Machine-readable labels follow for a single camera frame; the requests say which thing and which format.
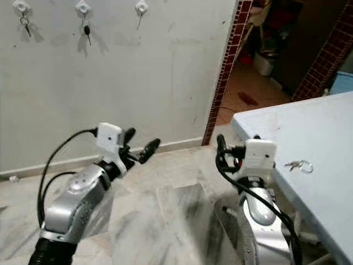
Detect two silver keys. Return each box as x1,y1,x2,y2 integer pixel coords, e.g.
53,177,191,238
284,160,314,173

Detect light blue plastic table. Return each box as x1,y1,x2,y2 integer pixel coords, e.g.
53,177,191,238
231,91,353,265

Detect white metal table leg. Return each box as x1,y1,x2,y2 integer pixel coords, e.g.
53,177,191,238
222,205,240,216

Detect white pot with dark rim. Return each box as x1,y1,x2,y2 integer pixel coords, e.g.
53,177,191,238
253,51,279,77

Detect red brick tile door trim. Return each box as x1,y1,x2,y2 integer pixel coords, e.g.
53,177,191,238
292,19,353,101
201,0,253,146

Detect dark brown wooden door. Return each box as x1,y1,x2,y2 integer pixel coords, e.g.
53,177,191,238
273,0,344,93

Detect silver key bunch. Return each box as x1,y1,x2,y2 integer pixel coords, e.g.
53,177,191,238
19,17,32,37

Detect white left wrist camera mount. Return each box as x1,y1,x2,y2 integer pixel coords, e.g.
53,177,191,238
97,123,126,171

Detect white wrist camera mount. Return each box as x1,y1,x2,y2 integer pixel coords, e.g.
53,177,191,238
243,138,277,180
97,123,126,171

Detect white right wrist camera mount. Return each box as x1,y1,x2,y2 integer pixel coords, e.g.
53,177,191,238
243,138,277,180

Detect thin black floor cable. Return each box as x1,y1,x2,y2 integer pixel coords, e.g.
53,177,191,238
217,105,237,115

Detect long black left arm cable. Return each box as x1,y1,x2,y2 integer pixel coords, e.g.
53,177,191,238
37,128,99,230

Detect short black left arm cable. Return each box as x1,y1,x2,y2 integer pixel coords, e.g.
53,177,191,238
43,171,75,219

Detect black handled key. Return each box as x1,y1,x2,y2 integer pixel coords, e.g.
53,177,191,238
83,18,92,46

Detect white wall hook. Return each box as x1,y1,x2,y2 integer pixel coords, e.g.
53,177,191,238
76,0,91,15
135,0,149,15
13,0,29,14

